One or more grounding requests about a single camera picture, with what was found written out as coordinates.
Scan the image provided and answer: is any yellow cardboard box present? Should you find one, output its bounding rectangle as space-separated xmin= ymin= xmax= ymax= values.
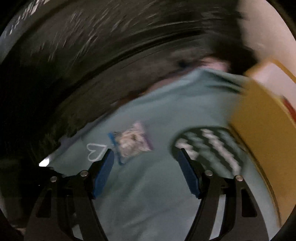
xmin=230 ymin=58 xmax=295 ymax=225

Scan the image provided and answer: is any light blue tablecloth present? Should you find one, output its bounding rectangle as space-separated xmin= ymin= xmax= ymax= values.
xmin=50 ymin=69 xmax=279 ymax=240

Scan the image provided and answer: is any blue purple clear packet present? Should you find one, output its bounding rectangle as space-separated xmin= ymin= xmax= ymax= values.
xmin=108 ymin=121 xmax=153 ymax=165

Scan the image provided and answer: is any dark carved wooden furniture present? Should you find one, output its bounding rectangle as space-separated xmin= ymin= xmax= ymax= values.
xmin=1 ymin=1 xmax=256 ymax=162

